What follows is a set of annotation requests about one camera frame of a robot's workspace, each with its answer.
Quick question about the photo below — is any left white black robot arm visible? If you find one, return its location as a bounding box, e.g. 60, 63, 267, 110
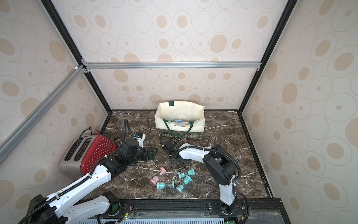
19, 136, 158, 224

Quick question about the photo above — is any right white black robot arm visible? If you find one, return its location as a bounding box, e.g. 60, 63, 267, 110
159, 132, 249, 215

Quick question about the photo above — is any pink hourglass bottom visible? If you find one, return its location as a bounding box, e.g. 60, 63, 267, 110
150, 176, 159, 185

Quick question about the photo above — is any cream canvas tote bag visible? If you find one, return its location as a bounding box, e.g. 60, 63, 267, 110
154, 101, 205, 140

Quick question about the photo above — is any teal hourglass bottom left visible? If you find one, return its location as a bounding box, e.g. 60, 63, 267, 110
157, 181, 175, 189

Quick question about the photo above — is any teal hourglass bottom right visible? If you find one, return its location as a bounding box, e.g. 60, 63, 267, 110
175, 175, 192, 194

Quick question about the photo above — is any red and steel toaster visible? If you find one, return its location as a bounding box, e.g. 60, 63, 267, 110
59, 134, 117, 180

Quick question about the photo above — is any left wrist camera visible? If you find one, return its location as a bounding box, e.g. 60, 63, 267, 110
134, 132, 146, 147

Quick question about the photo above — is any aluminium frame rail back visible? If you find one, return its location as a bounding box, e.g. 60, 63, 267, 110
84, 61, 262, 69

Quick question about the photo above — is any aluminium frame rail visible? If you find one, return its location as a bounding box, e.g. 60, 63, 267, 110
84, 61, 262, 69
1, 65, 84, 163

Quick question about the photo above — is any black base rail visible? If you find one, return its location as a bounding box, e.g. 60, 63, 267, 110
50, 197, 291, 224

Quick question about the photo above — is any aluminium frame rail left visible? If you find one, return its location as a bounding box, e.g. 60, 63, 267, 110
1, 65, 84, 163

